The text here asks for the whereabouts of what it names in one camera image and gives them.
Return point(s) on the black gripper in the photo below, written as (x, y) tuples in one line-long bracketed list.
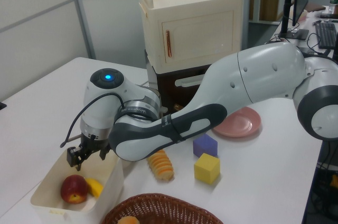
[(95, 144)]

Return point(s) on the yellow banana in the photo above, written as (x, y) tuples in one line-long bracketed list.
[(95, 188)]

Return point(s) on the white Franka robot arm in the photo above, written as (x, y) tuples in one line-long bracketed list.
[(251, 76)]

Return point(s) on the white plastic container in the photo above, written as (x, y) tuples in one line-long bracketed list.
[(111, 179)]

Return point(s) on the orange fruit in basket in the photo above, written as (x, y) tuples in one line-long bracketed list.
[(129, 220)]

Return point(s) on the red apple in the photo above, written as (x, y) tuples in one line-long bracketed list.
[(74, 188)]

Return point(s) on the striped orange bread loaf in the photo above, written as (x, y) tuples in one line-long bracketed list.
[(161, 167)]

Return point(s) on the brown wicker basket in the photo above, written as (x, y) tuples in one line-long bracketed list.
[(163, 210)]

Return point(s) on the black flat object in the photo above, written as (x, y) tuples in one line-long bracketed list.
[(2, 106)]

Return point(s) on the brown drawer unit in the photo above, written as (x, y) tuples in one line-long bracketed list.
[(169, 86)]

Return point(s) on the purple foam cube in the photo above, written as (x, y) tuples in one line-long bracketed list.
[(204, 146)]

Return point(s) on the yellow foam cube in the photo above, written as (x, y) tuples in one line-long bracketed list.
[(206, 169)]

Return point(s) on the pink plate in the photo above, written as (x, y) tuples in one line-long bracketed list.
[(240, 125)]

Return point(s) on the cream plastic cabinet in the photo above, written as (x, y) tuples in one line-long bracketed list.
[(190, 23)]

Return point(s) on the black monitor stand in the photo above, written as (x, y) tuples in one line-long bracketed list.
[(286, 10)]

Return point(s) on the black keyboard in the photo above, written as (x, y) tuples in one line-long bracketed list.
[(327, 35)]

